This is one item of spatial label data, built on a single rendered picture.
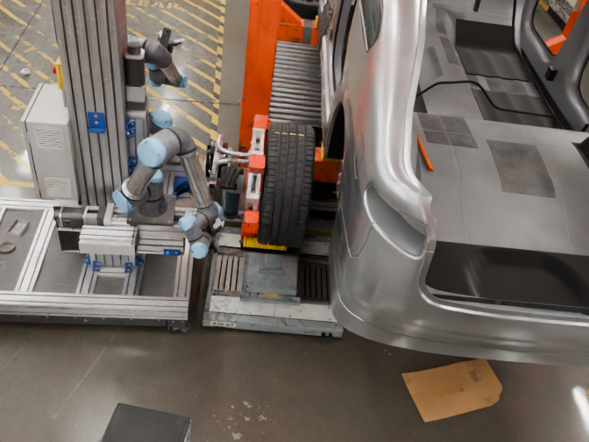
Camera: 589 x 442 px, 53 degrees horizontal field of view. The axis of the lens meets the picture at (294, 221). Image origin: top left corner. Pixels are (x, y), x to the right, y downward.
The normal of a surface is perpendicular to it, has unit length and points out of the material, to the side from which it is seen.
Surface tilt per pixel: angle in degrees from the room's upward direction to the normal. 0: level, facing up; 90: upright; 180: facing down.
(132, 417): 0
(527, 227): 20
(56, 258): 0
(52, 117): 0
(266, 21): 90
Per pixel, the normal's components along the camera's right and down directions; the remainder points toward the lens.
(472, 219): 0.12, -0.44
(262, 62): 0.00, 0.68
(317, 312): 0.13, -0.73
